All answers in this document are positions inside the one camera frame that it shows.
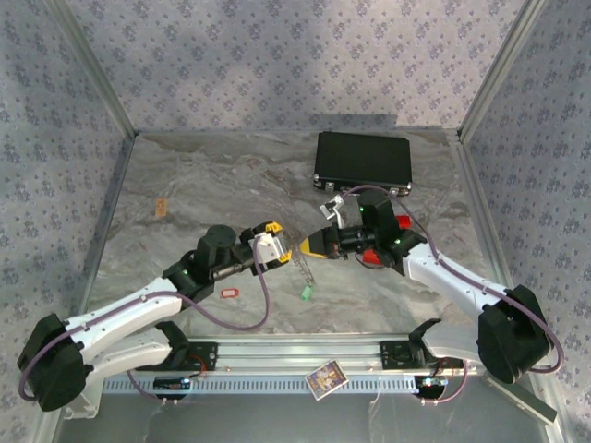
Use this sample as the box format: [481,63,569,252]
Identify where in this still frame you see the right circuit board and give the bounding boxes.
[413,376,450,401]

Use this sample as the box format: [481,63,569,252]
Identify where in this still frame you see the left circuit board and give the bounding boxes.
[153,376,191,393]

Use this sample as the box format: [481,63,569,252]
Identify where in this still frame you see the right aluminium side rail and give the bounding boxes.
[450,130,525,334]

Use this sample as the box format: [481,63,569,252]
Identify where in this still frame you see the aluminium frame post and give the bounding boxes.
[456,0,550,142]
[45,0,139,138]

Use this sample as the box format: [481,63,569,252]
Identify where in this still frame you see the slotted grey cable duct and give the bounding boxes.
[101,372,419,394]

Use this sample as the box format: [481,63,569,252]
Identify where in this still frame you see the small printed card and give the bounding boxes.
[305,359,348,401]

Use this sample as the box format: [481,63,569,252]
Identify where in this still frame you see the black hard case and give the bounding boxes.
[311,131,414,199]

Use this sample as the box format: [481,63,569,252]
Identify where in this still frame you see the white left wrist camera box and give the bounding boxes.
[251,230,286,271]

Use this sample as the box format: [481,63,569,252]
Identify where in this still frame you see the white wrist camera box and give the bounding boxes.
[251,230,286,271]
[319,194,347,228]

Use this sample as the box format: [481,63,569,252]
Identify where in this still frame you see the white plastic bracket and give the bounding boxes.
[64,387,101,419]

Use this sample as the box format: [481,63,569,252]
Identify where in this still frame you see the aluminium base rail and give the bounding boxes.
[87,335,553,373]

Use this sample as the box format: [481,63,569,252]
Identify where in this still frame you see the aluminium side rail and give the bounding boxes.
[68,132,139,339]
[450,130,525,334]

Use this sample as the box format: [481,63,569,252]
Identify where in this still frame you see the left aluminium side rail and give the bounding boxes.
[68,132,139,339]

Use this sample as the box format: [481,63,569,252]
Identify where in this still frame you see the circuit board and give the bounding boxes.
[153,376,191,393]
[413,376,450,401]

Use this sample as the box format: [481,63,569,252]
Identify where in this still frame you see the left aluminium frame post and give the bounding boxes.
[45,0,139,138]

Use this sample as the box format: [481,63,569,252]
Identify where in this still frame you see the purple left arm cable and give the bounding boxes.
[18,265,271,408]

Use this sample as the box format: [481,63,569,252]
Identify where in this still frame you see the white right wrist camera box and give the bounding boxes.
[319,194,347,228]

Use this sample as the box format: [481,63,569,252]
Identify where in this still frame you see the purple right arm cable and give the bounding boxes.
[339,184,564,408]

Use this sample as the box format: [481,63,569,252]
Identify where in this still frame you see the right aluminium frame post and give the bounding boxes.
[456,0,550,142]

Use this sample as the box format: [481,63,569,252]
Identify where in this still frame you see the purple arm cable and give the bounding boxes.
[339,184,564,408]
[18,265,271,408]

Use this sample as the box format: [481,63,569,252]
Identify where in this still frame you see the grey metal bar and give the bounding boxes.
[482,376,559,426]

